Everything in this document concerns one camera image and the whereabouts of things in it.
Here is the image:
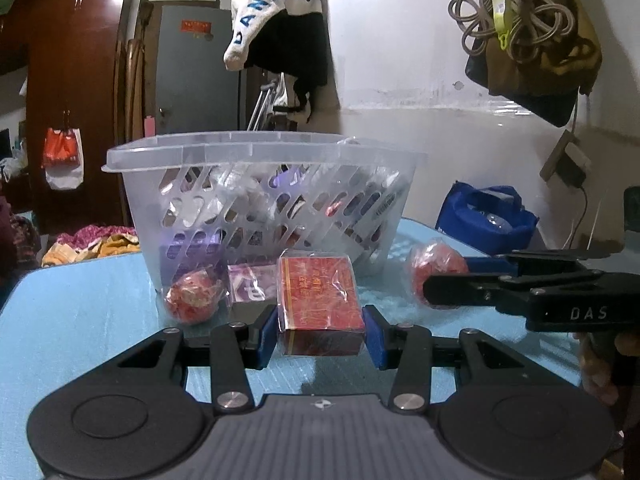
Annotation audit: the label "grey coiled cable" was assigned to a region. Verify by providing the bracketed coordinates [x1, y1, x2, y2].
[447, 0, 576, 63]

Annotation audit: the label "red ball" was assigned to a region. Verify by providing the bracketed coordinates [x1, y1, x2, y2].
[164, 269, 226, 323]
[406, 242, 468, 308]

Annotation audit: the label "orange white hanging bag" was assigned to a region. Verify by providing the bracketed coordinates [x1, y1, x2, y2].
[41, 127, 83, 191]

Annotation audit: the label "metal poles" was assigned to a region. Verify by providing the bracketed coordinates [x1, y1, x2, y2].
[245, 72, 291, 133]

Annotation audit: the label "blue shopping bag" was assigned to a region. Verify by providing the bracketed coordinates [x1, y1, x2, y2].
[435, 181, 540, 256]

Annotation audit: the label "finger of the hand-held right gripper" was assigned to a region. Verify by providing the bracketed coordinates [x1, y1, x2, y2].
[462, 249, 607, 275]
[422, 269, 620, 311]

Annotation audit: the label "dark patterned cloth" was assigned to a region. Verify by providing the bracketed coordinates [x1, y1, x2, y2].
[0, 195, 43, 291]

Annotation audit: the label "red box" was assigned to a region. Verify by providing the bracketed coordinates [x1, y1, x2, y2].
[276, 249, 366, 356]

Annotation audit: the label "pink floral cloth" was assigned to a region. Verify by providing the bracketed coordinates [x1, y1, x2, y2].
[55, 225, 137, 248]

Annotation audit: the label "wooden boards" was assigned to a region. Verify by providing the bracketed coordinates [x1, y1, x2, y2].
[112, 0, 151, 141]

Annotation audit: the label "black power adapter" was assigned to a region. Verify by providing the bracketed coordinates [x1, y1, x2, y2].
[540, 130, 593, 188]

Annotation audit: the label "brown wooden wardrobe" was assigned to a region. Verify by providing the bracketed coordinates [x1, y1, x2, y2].
[0, 0, 136, 233]

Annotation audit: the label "person's right hand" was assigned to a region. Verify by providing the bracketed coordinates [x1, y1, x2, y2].
[579, 332, 627, 407]

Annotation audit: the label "clear plastic basket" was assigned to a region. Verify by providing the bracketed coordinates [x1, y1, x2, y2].
[101, 131, 426, 286]

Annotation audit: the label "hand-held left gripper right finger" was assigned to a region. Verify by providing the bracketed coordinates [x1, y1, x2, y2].
[362, 304, 522, 415]

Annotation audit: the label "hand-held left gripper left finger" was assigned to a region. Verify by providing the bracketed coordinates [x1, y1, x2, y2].
[112, 305, 281, 415]

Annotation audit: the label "purple white packet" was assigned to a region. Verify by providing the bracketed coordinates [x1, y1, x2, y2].
[227, 262, 278, 306]

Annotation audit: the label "yellow green strap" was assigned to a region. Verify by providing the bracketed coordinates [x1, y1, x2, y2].
[487, 0, 511, 51]

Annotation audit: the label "pile of colourful clothes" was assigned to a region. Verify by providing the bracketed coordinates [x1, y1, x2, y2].
[42, 236, 143, 267]

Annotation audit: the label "grey door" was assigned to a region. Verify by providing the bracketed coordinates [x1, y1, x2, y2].
[145, 0, 251, 141]

